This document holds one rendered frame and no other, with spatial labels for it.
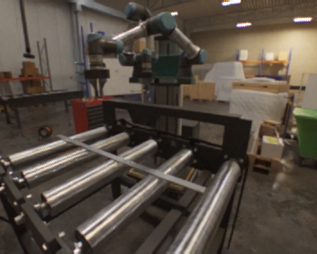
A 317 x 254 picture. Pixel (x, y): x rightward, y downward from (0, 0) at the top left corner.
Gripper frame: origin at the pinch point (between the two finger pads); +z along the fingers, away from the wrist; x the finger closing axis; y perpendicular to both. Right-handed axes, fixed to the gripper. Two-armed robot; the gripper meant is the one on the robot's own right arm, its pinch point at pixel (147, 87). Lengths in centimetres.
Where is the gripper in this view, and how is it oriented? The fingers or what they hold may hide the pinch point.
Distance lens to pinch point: 144.8
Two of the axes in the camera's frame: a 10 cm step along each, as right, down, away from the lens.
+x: -8.2, -1.7, 5.4
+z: 0.0, 9.5, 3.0
